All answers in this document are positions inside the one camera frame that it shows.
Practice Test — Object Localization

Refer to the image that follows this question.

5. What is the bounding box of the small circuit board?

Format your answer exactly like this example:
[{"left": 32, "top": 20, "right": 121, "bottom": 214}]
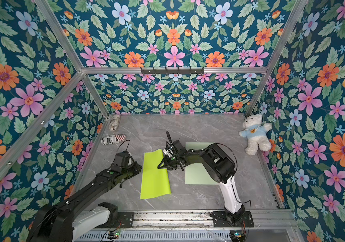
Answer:
[
  {"left": 106, "top": 232, "right": 120, "bottom": 240},
  {"left": 230, "top": 231, "right": 246, "bottom": 242}
]

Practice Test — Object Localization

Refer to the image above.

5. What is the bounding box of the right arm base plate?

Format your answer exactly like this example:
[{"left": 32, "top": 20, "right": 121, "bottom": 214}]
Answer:
[{"left": 210, "top": 211, "right": 255, "bottom": 228}]

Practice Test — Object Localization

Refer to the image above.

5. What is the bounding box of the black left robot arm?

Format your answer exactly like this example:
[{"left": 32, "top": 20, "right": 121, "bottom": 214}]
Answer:
[{"left": 26, "top": 162, "right": 142, "bottom": 242}]

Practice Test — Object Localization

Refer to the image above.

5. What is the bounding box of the black hook rail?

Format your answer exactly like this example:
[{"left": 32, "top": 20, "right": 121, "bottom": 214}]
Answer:
[{"left": 140, "top": 67, "right": 205, "bottom": 75}]

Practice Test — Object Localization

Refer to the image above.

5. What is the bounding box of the bright lime green paper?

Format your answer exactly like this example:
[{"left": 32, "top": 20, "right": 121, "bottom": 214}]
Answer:
[{"left": 140, "top": 149, "right": 171, "bottom": 200}]

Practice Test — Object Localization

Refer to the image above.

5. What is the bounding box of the pale green paper sheet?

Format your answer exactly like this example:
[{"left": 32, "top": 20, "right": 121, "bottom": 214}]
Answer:
[{"left": 185, "top": 142, "right": 218, "bottom": 185}]

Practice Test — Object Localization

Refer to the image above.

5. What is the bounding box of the right small circuit board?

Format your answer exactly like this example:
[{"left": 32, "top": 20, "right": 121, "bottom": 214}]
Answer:
[{"left": 230, "top": 231, "right": 246, "bottom": 242}]

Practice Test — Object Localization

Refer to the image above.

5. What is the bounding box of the left small circuit board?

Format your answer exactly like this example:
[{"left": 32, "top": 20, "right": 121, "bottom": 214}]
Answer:
[{"left": 106, "top": 232, "right": 120, "bottom": 240}]

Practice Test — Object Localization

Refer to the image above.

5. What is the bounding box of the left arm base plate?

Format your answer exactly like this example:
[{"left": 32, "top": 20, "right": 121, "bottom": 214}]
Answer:
[{"left": 96, "top": 211, "right": 135, "bottom": 229}]

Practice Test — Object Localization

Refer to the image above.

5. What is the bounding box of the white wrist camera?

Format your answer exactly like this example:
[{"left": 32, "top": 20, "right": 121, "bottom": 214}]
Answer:
[
  {"left": 167, "top": 140, "right": 187, "bottom": 155},
  {"left": 112, "top": 151, "right": 134, "bottom": 167}
]

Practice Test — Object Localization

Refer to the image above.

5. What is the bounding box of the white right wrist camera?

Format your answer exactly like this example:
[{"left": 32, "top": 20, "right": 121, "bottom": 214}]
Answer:
[{"left": 167, "top": 140, "right": 187, "bottom": 155}]

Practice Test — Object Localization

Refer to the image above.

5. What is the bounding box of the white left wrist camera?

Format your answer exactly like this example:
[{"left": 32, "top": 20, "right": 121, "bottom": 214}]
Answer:
[{"left": 112, "top": 151, "right": 134, "bottom": 167}]

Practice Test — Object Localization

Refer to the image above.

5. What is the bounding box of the white teddy bear blue shirt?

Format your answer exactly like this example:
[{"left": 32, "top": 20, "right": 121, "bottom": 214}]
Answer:
[{"left": 239, "top": 114, "right": 272, "bottom": 156}]

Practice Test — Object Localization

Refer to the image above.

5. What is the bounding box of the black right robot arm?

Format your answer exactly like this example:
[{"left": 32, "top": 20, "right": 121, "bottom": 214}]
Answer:
[{"left": 157, "top": 141, "right": 246, "bottom": 226}]

